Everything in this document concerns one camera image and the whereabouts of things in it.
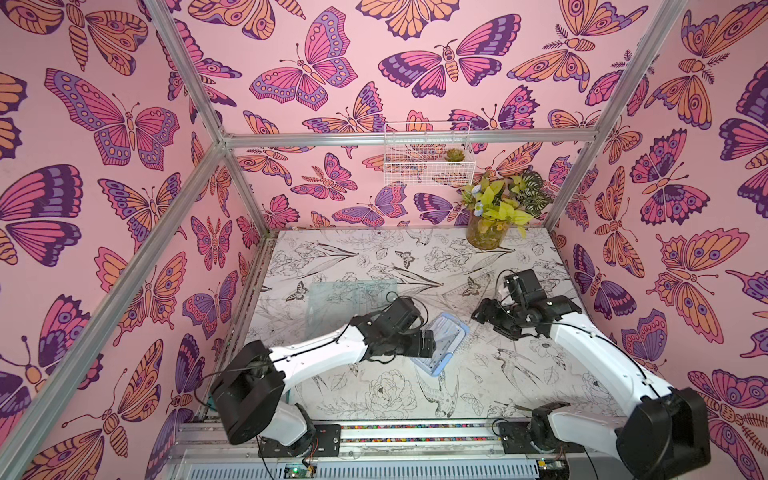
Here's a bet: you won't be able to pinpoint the blue plastic geometry case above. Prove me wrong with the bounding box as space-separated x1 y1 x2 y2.
411 312 470 377

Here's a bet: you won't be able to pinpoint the green transparent ruler set pouch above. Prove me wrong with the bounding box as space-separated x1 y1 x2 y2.
305 280 398 339

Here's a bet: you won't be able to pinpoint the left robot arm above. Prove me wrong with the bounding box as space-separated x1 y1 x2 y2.
210 297 436 456

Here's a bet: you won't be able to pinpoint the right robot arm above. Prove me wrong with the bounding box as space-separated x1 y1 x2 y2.
471 269 711 479

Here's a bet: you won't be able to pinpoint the potted green leafy plant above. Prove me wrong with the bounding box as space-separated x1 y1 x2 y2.
461 170 553 250

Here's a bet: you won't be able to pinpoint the small succulent in basket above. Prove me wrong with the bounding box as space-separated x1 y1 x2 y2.
444 148 465 163

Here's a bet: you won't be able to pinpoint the white wire wall basket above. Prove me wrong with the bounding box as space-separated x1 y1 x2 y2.
380 129 476 188

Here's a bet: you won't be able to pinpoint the aluminium frame struts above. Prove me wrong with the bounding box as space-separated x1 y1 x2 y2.
0 0 688 480

